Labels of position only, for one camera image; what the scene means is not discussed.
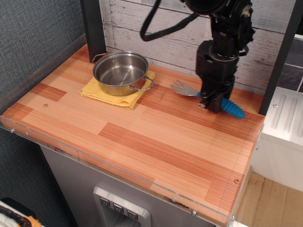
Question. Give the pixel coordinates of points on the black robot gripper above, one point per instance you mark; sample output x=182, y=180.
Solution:
x=217, y=75

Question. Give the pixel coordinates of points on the blue handled metal fork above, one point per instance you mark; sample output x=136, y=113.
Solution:
x=227, y=105

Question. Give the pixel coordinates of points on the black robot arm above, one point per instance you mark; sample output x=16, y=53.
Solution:
x=231, y=24

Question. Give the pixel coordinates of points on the yellow folded cloth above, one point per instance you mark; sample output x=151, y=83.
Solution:
x=92, y=90

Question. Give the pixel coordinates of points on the stainless steel pot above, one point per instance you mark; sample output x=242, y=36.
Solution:
x=121, y=73

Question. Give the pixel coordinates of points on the white ribbed toy sink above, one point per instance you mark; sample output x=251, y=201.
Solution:
x=278, y=154

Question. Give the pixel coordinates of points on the silver dispenser panel with buttons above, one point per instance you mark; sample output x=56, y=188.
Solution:
x=116, y=211

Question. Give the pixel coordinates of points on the clear acrylic table edge guard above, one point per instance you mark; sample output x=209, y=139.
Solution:
x=199, y=164

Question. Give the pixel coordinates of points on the orange and black object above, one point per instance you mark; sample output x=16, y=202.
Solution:
x=14, y=214

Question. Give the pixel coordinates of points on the right dark metal post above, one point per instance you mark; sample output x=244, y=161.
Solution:
x=282, y=56

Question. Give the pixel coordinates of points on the dark metal post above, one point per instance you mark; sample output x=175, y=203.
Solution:
x=282, y=56
x=93, y=25

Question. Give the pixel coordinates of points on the left dark metal post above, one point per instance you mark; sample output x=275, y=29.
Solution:
x=93, y=25

